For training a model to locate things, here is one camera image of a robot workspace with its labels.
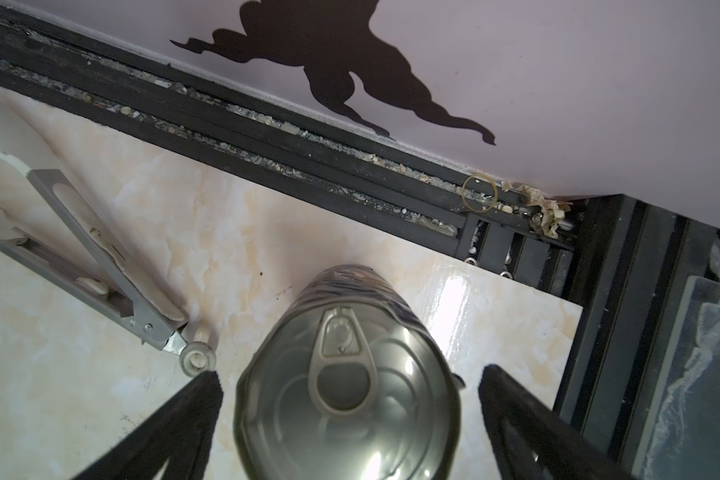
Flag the yellow rubber band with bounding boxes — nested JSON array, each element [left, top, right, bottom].
[[459, 173, 499, 215]]

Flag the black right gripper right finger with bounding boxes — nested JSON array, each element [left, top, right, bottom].
[[478, 364, 632, 479]]

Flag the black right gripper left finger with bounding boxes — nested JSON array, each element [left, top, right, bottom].
[[76, 371, 223, 479]]

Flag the dark grey label can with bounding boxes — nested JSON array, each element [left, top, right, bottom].
[[234, 264, 462, 479]]

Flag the metal tongs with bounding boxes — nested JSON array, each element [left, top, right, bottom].
[[0, 86, 218, 378]]

